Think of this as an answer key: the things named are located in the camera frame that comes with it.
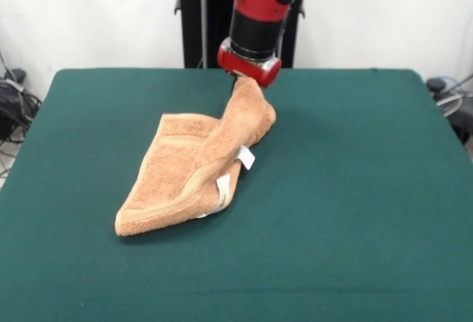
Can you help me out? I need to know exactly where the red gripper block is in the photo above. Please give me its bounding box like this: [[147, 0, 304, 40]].
[[216, 38, 283, 93]]

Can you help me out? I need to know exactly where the tan terry towel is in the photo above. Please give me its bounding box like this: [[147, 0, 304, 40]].
[[114, 78, 277, 237]]

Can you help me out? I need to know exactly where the dark green table cloth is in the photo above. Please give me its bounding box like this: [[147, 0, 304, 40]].
[[0, 67, 473, 322]]

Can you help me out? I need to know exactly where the black floor equipment lump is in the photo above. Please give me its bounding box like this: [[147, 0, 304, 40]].
[[0, 69, 42, 143], [426, 76, 473, 146]]

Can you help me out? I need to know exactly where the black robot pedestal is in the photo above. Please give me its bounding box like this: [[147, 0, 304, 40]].
[[173, 0, 308, 69]]

